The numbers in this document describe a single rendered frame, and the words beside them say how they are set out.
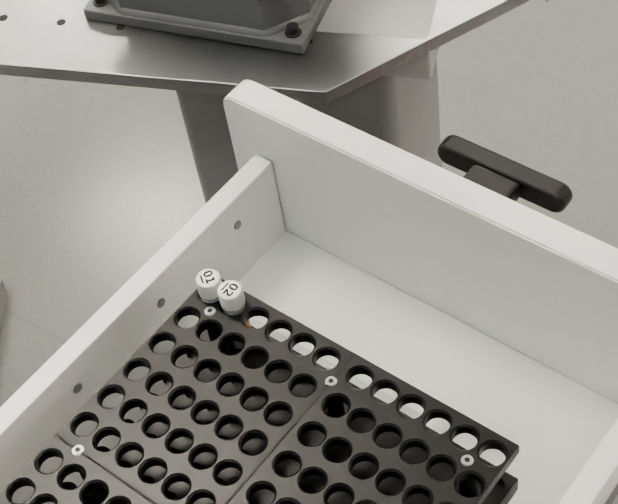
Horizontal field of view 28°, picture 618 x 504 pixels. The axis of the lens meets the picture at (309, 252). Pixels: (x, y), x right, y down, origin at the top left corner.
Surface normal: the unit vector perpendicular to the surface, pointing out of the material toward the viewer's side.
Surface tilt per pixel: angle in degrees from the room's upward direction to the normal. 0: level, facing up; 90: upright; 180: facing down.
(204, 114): 90
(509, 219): 0
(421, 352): 0
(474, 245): 90
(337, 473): 0
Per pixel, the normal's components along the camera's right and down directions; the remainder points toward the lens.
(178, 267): 0.79, 0.41
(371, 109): -0.24, 0.76
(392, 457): -0.11, -0.63
